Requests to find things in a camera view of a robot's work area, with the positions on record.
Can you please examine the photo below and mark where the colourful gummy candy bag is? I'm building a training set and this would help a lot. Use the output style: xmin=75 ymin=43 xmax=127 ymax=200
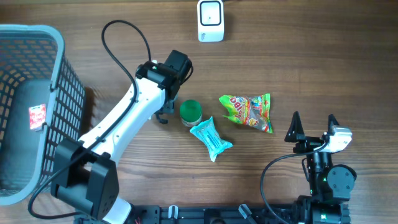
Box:
xmin=219 ymin=93 xmax=274 ymax=134

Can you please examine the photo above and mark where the white barcode scanner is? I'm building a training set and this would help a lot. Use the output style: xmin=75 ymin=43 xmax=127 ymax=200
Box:
xmin=197 ymin=0 xmax=224 ymax=42

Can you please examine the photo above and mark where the green lid jar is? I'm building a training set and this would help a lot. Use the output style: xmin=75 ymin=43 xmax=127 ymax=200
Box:
xmin=180 ymin=100 xmax=202 ymax=127

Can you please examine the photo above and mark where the teal wet wipes pack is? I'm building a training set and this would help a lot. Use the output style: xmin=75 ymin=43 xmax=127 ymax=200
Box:
xmin=190 ymin=117 xmax=233 ymax=162

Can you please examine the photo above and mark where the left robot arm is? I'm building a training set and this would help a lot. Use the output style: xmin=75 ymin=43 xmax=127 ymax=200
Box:
xmin=50 ymin=50 xmax=193 ymax=223

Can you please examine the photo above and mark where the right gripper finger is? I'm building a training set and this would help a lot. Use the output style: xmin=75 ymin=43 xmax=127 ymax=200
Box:
xmin=284 ymin=111 xmax=305 ymax=142
xmin=328 ymin=114 xmax=340 ymax=134

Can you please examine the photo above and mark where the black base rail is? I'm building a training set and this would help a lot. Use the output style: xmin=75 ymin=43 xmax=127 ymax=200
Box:
xmin=73 ymin=203 xmax=299 ymax=224

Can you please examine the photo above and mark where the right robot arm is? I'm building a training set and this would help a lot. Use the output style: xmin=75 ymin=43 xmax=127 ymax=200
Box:
xmin=285 ymin=111 xmax=357 ymax=224

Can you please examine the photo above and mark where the grey plastic mesh basket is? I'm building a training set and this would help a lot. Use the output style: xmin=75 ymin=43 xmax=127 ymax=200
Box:
xmin=1 ymin=24 xmax=86 ymax=206

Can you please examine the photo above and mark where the red tissue pack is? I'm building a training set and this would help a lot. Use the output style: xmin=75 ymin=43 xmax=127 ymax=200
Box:
xmin=29 ymin=104 xmax=46 ymax=130

